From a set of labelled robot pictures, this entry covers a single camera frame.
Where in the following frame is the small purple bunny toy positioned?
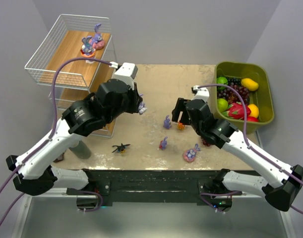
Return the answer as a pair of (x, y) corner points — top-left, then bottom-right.
(138, 94), (147, 115)

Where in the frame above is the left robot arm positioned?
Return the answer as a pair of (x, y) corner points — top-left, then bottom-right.
(6, 79), (142, 196)

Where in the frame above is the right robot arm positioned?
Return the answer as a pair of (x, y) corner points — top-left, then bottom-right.
(172, 98), (303, 212)

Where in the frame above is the orange dragon toy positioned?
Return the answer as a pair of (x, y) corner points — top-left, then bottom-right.
(177, 122), (185, 130)

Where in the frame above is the purple bunny standing toy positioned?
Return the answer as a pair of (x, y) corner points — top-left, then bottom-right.
(163, 115), (172, 129)

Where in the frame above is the green lime toy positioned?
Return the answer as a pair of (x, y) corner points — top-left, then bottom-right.
(217, 98), (229, 113)

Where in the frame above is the red grape bunch on table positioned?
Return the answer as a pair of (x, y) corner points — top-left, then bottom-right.
(201, 138), (211, 147)

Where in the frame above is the red grape bunch in bin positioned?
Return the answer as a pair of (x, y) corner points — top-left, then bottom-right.
(217, 85), (250, 105)

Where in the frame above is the purple bunny with red heart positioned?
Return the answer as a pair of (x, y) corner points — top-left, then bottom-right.
(159, 136), (168, 150)

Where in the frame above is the pink dragon fruit toy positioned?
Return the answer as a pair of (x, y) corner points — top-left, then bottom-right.
(222, 102), (251, 120)

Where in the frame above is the green watermelon toy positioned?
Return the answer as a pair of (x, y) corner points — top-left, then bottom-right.
(216, 76), (228, 91)

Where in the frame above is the bunny on pink donut front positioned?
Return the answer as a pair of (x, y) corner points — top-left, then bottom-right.
(182, 143), (200, 163)

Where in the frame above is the dark blue grape bunch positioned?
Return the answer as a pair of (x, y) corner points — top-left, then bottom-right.
(226, 77), (241, 85)

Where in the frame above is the red apple toy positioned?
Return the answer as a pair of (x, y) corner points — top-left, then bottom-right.
(246, 117), (259, 122)

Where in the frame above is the yellow lemon toy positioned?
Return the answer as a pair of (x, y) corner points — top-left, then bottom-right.
(248, 104), (259, 118)

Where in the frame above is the yellow mango toy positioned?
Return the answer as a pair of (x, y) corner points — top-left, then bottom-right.
(241, 78), (259, 92)

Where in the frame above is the green bottle white cap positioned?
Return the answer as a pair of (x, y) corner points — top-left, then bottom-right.
(69, 141), (91, 159)

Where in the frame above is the green plastic bin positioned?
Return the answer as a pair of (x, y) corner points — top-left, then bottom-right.
(210, 61), (274, 134)

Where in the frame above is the brown chocolate bar wrapper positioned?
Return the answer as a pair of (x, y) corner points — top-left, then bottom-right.
(54, 153), (64, 163)

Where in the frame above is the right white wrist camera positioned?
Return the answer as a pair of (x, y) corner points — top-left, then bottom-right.
(191, 85), (210, 102)

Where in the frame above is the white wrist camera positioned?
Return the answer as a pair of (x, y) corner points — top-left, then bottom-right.
(110, 61), (138, 89)
(191, 85), (210, 102)

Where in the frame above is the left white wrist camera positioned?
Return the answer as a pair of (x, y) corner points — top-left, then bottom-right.
(110, 61), (138, 89)

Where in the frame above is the white wire wooden shelf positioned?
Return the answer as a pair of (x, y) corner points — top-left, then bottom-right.
(24, 14), (125, 138)

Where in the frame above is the black mounting base rail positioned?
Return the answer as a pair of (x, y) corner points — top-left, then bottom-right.
(66, 169), (266, 208)

